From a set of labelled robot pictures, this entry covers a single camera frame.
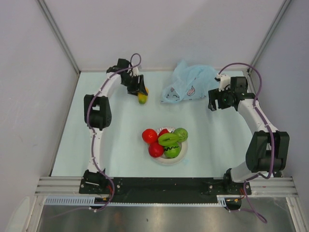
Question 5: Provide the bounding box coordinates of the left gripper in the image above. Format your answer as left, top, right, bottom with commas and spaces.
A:
122, 74, 147, 97

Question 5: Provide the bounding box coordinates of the yellow orange mango toy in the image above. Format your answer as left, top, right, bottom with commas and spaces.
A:
138, 92, 148, 104

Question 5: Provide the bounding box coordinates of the light blue plastic bag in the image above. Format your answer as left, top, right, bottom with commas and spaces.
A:
160, 59, 218, 103

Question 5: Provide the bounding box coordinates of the orange red tomato toy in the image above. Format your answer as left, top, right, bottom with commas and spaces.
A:
142, 129, 158, 144

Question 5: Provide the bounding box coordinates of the red bell pepper toy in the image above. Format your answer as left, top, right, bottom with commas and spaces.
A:
158, 129, 169, 138

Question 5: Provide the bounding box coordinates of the green custard apple toy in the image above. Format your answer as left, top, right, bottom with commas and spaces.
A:
173, 128, 188, 143

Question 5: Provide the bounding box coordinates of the small green lime toy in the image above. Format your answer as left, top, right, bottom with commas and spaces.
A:
158, 133, 179, 146

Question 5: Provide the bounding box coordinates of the red apple toy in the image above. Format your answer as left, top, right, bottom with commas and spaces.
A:
148, 142, 164, 158

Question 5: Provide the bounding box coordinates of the green watermelon toy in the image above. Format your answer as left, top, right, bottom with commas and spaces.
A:
164, 143, 181, 159

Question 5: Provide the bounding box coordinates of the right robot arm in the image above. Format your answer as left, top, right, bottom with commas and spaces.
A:
208, 74, 290, 194

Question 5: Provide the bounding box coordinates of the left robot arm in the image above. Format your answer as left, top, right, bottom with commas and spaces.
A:
79, 58, 148, 194

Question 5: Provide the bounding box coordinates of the white paper plate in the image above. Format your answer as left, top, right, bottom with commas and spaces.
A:
142, 128, 188, 165

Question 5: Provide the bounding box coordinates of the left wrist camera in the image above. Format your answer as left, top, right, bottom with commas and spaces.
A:
128, 66, 139, 77

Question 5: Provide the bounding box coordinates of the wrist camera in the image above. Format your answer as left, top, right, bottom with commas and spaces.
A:
215, 74, 231, 92
128, 66, 139, 77

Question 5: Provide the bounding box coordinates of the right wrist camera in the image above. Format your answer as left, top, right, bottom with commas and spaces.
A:
215, 74, 231, 92

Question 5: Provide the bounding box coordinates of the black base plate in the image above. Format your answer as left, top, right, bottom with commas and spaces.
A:
79, 177, 252, 204

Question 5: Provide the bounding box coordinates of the aluminium rail frame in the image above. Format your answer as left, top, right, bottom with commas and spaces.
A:
35, 177, 298, 197

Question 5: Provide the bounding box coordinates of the white cable duct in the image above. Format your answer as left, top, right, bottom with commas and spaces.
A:
45, 196, 226, 207

